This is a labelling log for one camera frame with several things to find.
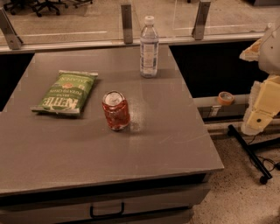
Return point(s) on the black drawer handle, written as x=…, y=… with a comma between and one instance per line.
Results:
x=105, y=211

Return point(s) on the black office chair base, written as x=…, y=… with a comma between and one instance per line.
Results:
x=38, y=5

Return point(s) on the left metal bracket post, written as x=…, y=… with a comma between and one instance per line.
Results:
x=14, y=42

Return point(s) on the black stand base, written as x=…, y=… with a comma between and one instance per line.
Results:
x=251, y=150

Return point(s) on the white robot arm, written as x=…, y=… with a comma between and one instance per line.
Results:
x=266, y=50

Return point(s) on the right metal bracket post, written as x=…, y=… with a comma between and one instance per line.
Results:
x=201, y=19

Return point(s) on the metal bracket post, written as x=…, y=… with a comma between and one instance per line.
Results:
x=14, y=42
x=127, y=23
x=201, y=19

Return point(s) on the grey cabinet drawer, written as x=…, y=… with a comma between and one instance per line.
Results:
x=165, y=205

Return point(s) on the green Kettle chips bag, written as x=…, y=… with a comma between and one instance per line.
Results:
x=68, y=94

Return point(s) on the middle metal bracket post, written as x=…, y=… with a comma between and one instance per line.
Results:
x=127, y=23

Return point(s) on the orange tape roll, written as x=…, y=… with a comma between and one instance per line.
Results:
x=225, y=98

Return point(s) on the orange soda can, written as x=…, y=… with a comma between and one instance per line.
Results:
x=116, y=110

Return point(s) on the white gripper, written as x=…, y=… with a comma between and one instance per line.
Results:
x=270, y=54

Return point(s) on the clear plastic water bottle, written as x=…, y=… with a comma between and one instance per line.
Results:
x=149, y=49

